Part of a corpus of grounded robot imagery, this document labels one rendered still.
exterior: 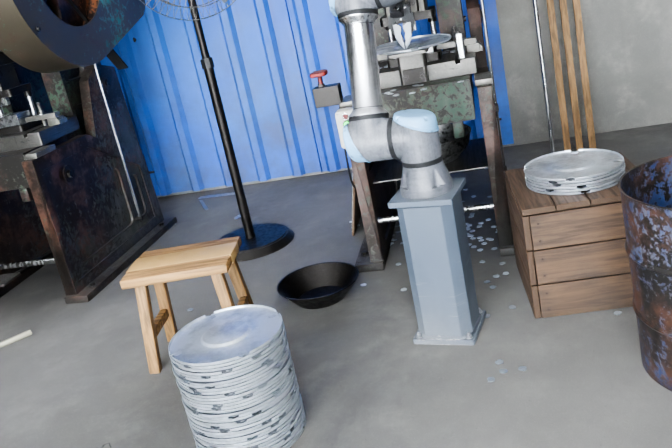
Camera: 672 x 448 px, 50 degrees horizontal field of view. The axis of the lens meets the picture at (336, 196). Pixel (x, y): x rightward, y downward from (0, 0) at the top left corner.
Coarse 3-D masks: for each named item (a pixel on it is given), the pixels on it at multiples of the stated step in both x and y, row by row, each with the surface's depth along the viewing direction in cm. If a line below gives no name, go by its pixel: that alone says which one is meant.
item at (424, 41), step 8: (416, 40) 262; (424, 40) 258; (432, 40) 258; (440, 40) 254; (384, 48) 263; (392, 48) 259; (400, 48) 255; (408, 48) 252; (416, 48) 248; (424, 48) 246
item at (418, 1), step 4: (408, 0) 256; (412, 0) 256; (416, 0) 257; (420, 0) 260; (424, 0) 260; (412, 4) 257; (416, 4) 258; (420, 4) 260; (424, 4) 260; (384, 8) 263; (388, 8) 262; (412, 8) 258; (416, 8) 258; (420, 8) 261; (424, 8) 260; (388, 12) 263
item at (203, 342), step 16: (208, 320) 191; (224, 320) 189; (240, 320) 187; (256, 320) 185; (272, 320) 183; (176, 336) 185; (192, 336) 183; (208, 336) 180; (224, 336) 178; (240, 336) 177; (256, 336) 176; (272, 336) 173; (192, 352) 175; (208, 352) 173; (224, 352) 172
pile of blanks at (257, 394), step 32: (256, 352) 170; (288, 352) 181; (192, 384) 170; (224, 384) 168; (256, 384) 171; (288, 384) 179; (192, 416) 176; (224, 416) 171; (256, 416) 172; (288, 416) 179
